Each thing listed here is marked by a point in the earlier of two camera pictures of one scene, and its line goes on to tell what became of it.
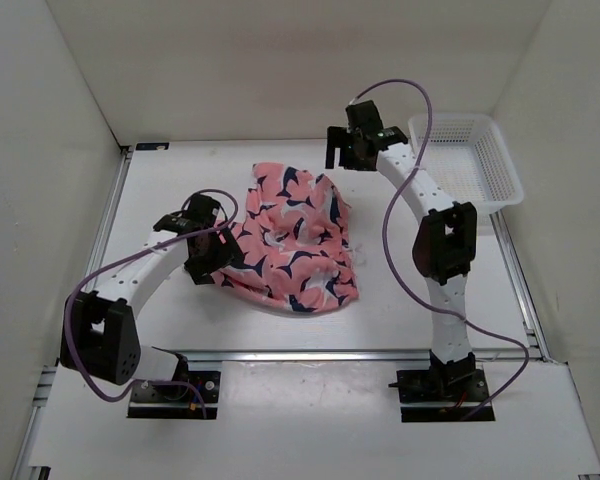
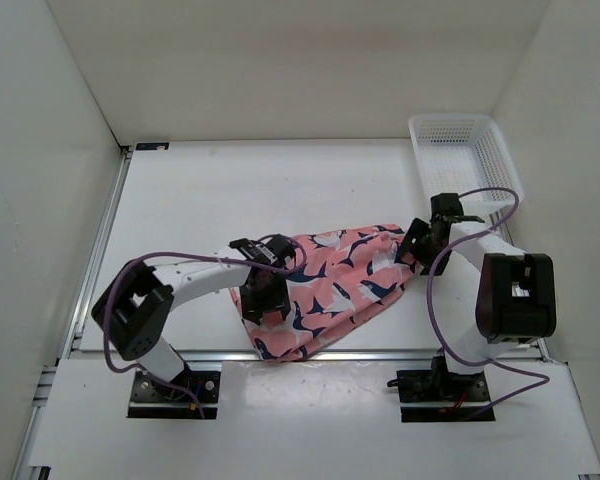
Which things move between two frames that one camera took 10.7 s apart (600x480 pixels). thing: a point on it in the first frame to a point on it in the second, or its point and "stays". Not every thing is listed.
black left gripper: x=228 y=252 to x=278 y=300
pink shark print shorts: x=293 y=235 to x=351 y=274
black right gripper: x=337 y=138 to x=418 y=230
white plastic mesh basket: x=468 y=157 stays
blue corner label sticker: x=152 y=146 stays
